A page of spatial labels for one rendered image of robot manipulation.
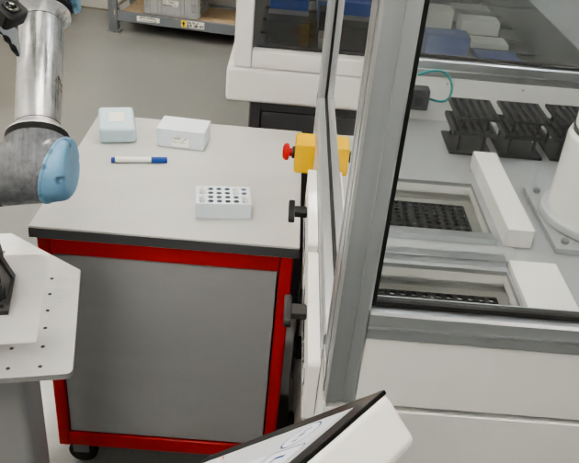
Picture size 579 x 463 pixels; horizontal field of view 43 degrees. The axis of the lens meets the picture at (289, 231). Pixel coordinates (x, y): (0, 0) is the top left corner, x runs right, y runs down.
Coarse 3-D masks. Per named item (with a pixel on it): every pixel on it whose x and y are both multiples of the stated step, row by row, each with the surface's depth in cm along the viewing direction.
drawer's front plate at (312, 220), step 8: (312, 176) 151; (312, 184) 148; (312, 192) 145; (312, 200) 143; (312, 208) 140; (312, 216) 137; (312, 224) 135; (312, 232) 132; (312, 240) 130; (312, 248) 130; (304, 256) 139; (304, 264) 136; (304, 272) 134; (304, 280) 134
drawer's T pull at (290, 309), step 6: (288, 300) 117; (288, 306) 116; (294, 306) 116; (300, 306) 116; (306, 306) 117; (288, 312) 115; (294, 312) 115; (300, 312) 115; (306, 312) 115; (288, 318) 113; (294, 318) 115; (300, 318) 115; (288, 324) 113
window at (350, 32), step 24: (360, 0) 106; (336, 24) 155; (360, 24) 103; (336, 48) 149; (360, 48) 101; (336, 72) 143; (360, 72) 98; (336, 96) 138; (336, 120) 133; (336, 144) 129; (336, 168) 124; (336, 192) 120; (336, 216) 117; (336, 240) 113
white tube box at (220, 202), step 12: (216, 192) 169; (228, 192) 170; (240, 192) 170; (204, 204) 165; (216, 204) 165; (228, 204) 165; (240, 204) 165; (204, 216) 166; (216, 216) 166; (228, 216) 167; (240, 216) 167
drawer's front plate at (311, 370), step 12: (312, 252) 127; (312, 264) 124; (312, 276) 121; (312, 288) 118; (312, 300) 115; (312, 312) 112; (312, 324) 110; (312, 336) 108; (312, 348) 105; (312, 360) 103; (312, 372) 104; (312, 384) 105; (312, 396) 106; (312, 408) 107
